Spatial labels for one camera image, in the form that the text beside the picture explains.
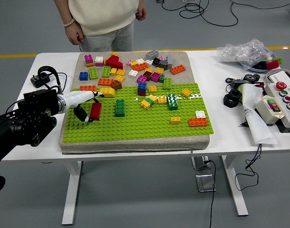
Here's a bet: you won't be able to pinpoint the person's left hand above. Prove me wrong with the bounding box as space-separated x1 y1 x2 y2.
135 2 147 21

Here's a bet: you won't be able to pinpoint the person's right hand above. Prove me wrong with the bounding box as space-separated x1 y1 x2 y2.
65 22 84 46

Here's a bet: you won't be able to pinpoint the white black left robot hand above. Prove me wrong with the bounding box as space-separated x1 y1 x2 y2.
64 91 105 124

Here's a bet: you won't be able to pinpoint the red 2x4 brick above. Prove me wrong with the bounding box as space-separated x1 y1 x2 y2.
89 103 103 121

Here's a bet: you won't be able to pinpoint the dark green 2x4 brick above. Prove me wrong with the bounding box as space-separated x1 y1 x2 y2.
167 93 179 111
115 99 125 117

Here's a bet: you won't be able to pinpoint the lime green studded baseplate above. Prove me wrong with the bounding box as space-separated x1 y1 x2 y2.
62 82 215 144

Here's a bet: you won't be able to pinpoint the yellow arched brick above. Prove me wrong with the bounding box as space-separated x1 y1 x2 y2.
98 87 116 98

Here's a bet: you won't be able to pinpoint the light grey 2x4 brick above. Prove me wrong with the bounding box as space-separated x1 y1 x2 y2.
145 50 159 60

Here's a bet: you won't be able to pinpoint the large red sloped brick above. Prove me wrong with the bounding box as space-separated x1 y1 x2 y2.
105 55 123 70

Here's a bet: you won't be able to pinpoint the person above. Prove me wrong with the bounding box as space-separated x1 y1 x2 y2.
68 0 140 52

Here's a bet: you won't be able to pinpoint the black power adapter plug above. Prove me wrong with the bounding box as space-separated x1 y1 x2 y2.
30 72 51 88

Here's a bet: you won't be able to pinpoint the white table leg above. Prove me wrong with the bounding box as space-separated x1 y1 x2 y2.
220 155 249 217
61 161 83 226

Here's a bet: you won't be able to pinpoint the clear bubble plastic bag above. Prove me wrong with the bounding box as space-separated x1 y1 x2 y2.
216 38 276 67

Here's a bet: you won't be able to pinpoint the large black hex nut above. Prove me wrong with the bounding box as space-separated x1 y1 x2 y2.
223 89 243 109

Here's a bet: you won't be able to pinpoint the blue shallow bowl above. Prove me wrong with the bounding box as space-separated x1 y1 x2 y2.
239 52 282 73

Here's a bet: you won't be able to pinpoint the black toothed gear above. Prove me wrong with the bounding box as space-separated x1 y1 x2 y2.
244 73 261 82

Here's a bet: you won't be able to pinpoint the lime green cloth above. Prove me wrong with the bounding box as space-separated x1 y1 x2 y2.
237 85 249 105

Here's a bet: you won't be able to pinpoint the metal floor socket plate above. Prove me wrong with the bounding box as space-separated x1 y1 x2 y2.
195 174 217 192
191 156 211 171

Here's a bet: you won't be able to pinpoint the white rounded tray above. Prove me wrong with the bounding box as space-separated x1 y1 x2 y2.
265 67 290 90

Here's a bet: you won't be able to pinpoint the white card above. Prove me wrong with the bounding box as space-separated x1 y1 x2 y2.
269 71 290 87

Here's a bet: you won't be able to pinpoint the white paper sheet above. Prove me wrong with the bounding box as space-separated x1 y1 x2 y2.
239 84 278 145

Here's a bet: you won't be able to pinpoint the white push-button control box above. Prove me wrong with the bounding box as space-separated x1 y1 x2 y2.
263 82 290 129

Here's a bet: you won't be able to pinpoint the black adapter cord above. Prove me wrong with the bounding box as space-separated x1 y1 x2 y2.
5 72 68 119

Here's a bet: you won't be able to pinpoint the black looped floor cables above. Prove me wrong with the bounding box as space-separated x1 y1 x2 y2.
156 0 239 27

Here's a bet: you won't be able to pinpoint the long black floor cable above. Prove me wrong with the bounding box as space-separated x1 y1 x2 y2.
229 0 290 10

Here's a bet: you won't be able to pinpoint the black floor cable with plug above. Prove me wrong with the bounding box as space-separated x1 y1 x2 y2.
203 159 217 228

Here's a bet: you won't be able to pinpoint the small white switch box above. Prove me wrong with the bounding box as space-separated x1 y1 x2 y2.
255 95 287 126

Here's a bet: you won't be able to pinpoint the black hanging cable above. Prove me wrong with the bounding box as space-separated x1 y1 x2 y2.
234 143 263 191

